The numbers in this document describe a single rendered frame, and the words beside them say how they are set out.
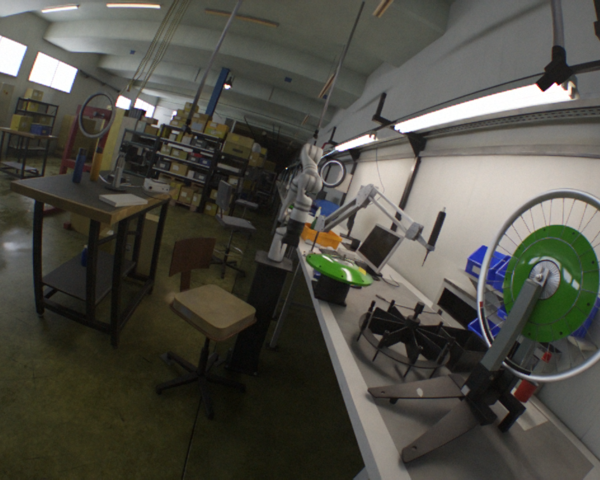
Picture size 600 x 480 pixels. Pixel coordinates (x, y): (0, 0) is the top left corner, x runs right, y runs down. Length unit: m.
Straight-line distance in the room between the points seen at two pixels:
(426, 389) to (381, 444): 0.22
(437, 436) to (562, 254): 0.53
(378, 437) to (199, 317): 1.00
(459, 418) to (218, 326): 1.05
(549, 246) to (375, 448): 0.64
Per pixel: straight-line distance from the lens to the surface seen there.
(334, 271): 1.09
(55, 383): 1.84
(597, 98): 1.50
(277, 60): 6.58
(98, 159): 2.10
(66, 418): 1.67
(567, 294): 0.77
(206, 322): 1.35
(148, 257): 2.71
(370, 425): 0.68
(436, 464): 0.70
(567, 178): 1.61
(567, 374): 0.78
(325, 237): 2.27
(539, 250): 0.83
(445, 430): 0.71
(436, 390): 0.80
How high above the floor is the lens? 1.35
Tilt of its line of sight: 11 degrees down
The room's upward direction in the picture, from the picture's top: 19 degrees clockwise
